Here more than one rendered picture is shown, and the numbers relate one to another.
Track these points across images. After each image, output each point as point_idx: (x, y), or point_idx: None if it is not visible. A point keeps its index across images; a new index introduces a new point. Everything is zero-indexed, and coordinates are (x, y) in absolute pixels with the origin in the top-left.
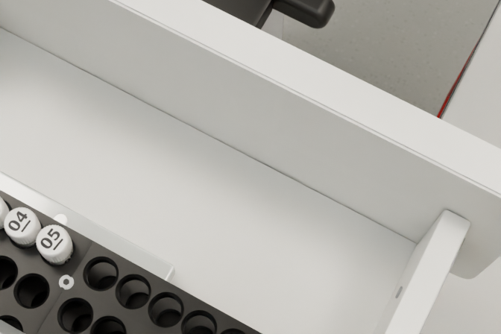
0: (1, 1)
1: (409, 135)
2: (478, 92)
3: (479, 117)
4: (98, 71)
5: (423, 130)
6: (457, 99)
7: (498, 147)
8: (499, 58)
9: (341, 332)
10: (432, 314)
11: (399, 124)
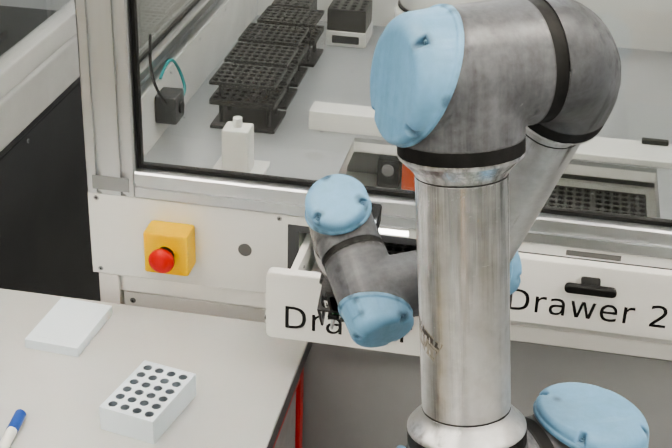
0: None
1: (306, 272)
2: (270, 413)
3: (268, 407)
4: None
5: (303, 273)
6: (278, 410)
7: (283, 274)
8: (264, 424)
9: None
10: (271, 360)
11: (309, 273)
